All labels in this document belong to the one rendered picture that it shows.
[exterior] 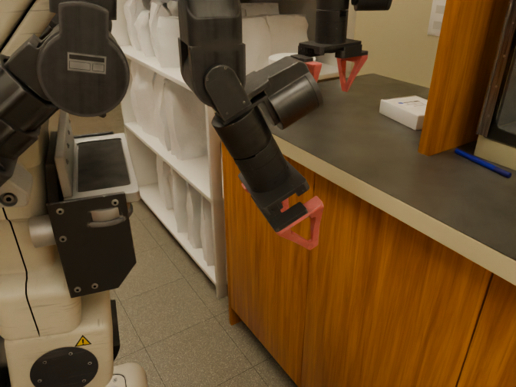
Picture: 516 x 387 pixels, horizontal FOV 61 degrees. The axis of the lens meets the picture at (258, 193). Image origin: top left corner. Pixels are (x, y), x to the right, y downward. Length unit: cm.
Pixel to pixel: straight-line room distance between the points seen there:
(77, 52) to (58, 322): 47
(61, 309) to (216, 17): 50
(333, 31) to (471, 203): 39
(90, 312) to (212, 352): 103
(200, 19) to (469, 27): 67
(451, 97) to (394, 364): 60
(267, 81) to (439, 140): 63
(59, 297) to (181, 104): 136
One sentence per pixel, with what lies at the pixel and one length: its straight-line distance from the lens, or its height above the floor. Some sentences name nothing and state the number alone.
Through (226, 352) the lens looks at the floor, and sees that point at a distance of 178.
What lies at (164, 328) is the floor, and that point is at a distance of 190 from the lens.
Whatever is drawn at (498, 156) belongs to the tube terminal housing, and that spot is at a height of 96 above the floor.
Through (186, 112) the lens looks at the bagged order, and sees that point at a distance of 199.
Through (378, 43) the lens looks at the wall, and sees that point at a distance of 181.
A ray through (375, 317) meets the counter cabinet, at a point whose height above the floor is 61.
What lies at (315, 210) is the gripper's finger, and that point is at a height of 106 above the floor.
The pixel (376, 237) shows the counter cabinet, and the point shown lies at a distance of 95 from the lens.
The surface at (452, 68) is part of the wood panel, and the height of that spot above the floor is 113.
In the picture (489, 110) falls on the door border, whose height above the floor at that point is 105.
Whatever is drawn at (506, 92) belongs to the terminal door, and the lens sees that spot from 102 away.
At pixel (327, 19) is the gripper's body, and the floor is 123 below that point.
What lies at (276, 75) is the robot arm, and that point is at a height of 121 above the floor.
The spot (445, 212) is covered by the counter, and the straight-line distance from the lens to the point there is 82.
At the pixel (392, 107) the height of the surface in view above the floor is 97.
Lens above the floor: 133
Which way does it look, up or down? 28 degrees down
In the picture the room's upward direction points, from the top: straight up
